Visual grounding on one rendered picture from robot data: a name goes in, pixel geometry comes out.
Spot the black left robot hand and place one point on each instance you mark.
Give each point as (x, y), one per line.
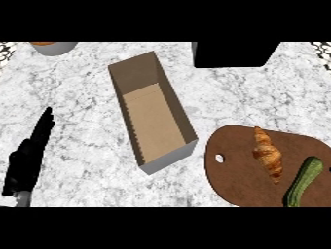
(27, 155)

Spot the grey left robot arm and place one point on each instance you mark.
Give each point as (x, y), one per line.
(22, 198)

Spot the green squash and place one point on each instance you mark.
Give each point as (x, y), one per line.
(303, 181)

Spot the brown wooden cutting board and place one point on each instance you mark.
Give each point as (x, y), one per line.
(250, 168)

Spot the open cardboard box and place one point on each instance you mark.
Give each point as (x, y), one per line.
(151, 112)

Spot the golden brown croissant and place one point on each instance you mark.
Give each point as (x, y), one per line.
(267, 154)

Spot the grey bowl with orange contents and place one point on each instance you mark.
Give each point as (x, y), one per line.
(53, 47)

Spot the black appliance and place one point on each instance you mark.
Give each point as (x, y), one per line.
(235, 54)

